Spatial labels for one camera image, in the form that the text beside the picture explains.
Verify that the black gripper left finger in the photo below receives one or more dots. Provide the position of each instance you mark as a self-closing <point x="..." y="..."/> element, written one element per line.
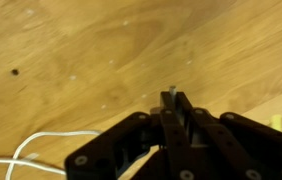
<point x="107" y="143"/>

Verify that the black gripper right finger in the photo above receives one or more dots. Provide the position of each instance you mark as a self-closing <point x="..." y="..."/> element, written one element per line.
<point x="247" y="140"/>

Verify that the yellow tape strip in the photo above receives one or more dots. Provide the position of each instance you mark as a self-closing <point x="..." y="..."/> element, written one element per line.
<point x="276" y="121"/>

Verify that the small clear tape piece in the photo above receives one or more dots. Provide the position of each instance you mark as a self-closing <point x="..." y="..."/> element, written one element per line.
<point x="31" y="156"/>

